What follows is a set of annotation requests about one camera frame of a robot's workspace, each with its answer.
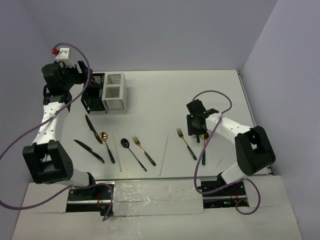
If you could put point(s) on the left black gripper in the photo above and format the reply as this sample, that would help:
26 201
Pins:
81 78

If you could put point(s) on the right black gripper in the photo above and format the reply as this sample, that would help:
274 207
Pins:
191 129

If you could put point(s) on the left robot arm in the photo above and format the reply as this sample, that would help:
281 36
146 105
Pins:
46 159

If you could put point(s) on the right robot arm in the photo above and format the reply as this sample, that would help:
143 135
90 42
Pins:
252 146

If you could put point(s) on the black utensil caddy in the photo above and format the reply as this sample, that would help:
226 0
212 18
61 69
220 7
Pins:
91 98

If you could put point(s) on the white utensil caddy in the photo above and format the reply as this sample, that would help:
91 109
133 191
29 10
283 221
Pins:
114 92

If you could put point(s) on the black knife upper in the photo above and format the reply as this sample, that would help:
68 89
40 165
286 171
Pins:
91 127

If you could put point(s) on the black knife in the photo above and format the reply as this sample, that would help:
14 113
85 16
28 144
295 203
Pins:
91 127
87 148

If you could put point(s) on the black spoon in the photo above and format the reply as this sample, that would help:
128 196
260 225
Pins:
125 143

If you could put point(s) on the clear chopstick left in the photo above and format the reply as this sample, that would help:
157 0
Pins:
117 152

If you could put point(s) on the black knife lower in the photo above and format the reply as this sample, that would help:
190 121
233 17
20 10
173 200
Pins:
87 148

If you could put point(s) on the gold spoon green handle right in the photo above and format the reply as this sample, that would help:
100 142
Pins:
204 138

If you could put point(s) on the gold spoon green handle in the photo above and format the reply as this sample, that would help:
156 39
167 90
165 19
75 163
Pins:
204 138
103 136

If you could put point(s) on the gold fork green handle right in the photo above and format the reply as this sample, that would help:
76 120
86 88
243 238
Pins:
180 134

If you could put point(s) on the gold fork green handle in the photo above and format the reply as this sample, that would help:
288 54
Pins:
137 142
180 134

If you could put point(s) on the gold fork green handle left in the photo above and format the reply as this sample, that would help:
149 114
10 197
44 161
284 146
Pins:
137 142

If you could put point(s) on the gold spoon green handle left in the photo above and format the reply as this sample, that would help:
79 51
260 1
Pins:
103 136

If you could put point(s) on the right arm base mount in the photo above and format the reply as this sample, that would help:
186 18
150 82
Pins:
225 198

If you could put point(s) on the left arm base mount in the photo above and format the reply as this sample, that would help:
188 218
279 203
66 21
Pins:
96 199

